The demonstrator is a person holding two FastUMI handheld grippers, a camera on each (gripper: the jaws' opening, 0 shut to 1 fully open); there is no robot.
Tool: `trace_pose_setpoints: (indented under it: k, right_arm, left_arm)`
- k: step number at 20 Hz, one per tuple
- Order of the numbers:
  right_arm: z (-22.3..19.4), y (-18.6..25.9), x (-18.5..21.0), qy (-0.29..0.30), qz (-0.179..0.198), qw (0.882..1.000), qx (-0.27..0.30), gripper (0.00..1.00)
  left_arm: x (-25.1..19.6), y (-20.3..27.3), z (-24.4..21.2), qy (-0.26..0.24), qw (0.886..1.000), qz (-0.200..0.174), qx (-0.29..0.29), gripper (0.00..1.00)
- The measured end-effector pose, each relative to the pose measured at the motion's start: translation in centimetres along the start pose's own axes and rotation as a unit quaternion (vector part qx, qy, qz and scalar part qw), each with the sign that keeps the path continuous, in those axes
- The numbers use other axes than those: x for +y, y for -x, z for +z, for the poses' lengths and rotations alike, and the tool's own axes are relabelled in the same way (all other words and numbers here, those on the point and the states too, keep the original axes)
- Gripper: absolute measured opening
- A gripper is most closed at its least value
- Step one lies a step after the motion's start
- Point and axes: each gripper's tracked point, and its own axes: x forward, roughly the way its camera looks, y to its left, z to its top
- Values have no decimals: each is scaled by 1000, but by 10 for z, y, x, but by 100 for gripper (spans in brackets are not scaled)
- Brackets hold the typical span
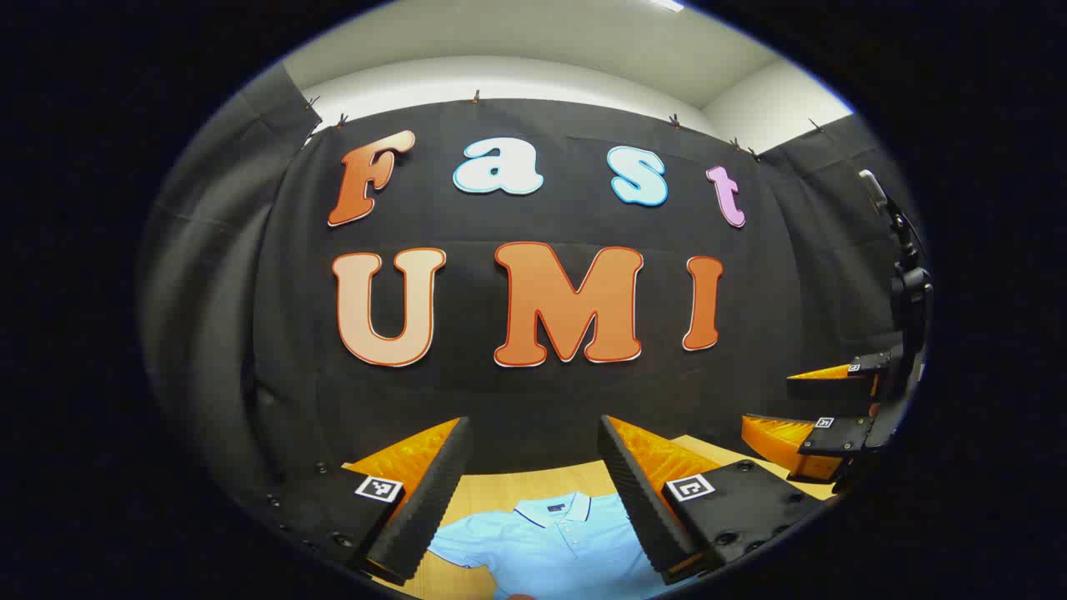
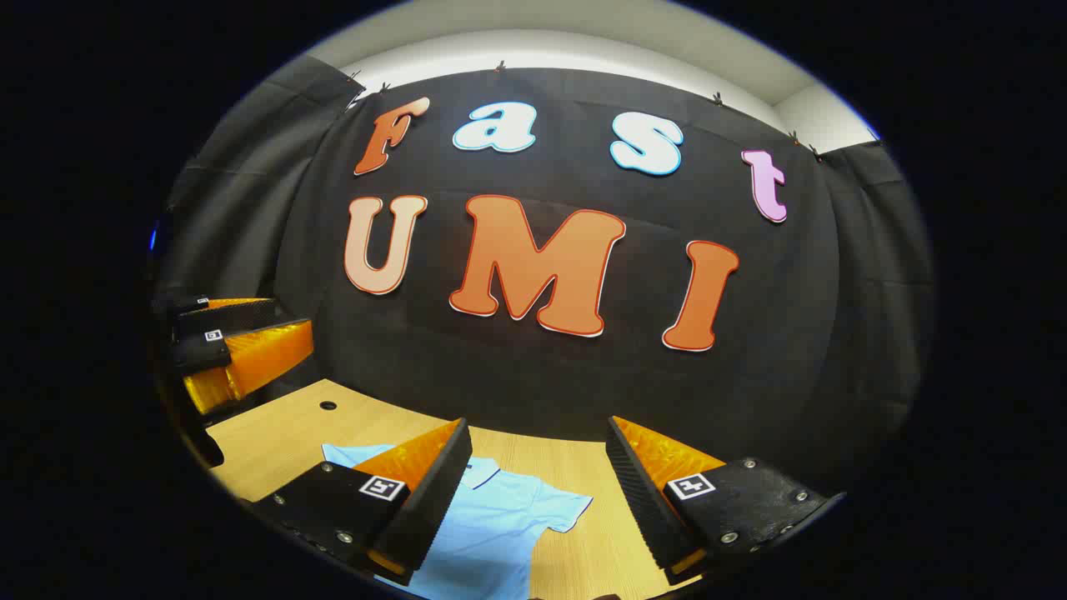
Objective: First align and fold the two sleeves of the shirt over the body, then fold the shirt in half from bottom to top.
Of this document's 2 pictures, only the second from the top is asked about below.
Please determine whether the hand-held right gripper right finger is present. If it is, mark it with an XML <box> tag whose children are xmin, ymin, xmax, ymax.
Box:
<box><xmin>605</xmin><ymin>415</ymin><xmax>848</xmax><ymax>586</ymax></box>

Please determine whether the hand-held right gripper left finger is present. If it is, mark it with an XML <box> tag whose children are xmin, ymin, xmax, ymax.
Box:
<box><xmin>248</xmin><ymin>418</ymin><xmax>473</xmax><ymax>586</ymax></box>

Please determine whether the light blue polo T-shirt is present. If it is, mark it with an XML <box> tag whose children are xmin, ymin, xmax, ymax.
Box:
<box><xmin>322</xmin><ymin>443</ymin><xmax>594</xmax><ymax>600</ymax></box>

